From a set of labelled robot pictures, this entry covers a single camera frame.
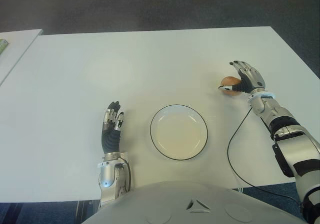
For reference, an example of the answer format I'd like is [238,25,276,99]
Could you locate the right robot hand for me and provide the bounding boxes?
[218,60,266,96]

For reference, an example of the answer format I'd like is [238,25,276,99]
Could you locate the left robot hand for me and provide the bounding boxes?
[100,100,125,155]

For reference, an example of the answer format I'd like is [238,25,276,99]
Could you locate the red apple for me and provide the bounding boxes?
[220,76,242,96]

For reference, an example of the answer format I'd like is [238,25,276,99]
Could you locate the white plate with black rim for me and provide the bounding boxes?
[149,104,209,162]

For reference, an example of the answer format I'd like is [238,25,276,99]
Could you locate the grey robot torso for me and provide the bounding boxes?
[81,181,311,224]

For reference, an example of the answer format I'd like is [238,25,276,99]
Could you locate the white side table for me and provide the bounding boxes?
[0,28,43,86]

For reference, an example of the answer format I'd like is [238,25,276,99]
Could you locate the green packet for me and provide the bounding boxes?
[0,38,10,55]

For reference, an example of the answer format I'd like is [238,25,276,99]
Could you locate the short black wrist cable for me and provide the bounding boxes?
[122,159,133,192]

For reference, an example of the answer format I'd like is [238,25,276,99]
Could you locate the long black cable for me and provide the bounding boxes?
[226,101,305,210]

